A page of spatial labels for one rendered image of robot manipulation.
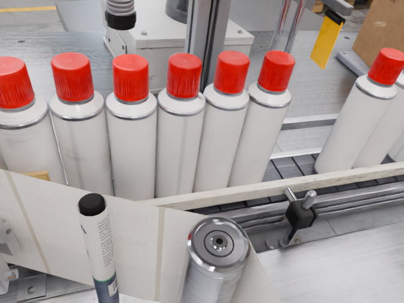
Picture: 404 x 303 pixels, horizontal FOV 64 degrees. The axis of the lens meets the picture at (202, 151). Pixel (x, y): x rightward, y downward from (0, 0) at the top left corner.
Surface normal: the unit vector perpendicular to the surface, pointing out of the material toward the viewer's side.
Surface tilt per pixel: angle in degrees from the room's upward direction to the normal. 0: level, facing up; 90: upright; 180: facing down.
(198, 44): 90
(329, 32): 90
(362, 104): 90
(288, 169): 0
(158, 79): 90
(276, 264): 0
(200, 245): 0
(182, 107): 42
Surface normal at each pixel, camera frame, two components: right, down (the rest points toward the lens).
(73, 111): 0.15, -0.09
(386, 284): 0.12, -0.73
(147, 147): 0.67, 0.56
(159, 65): 0.44, 0.65
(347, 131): -0.73, 0.40
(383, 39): -0.99, -0.03
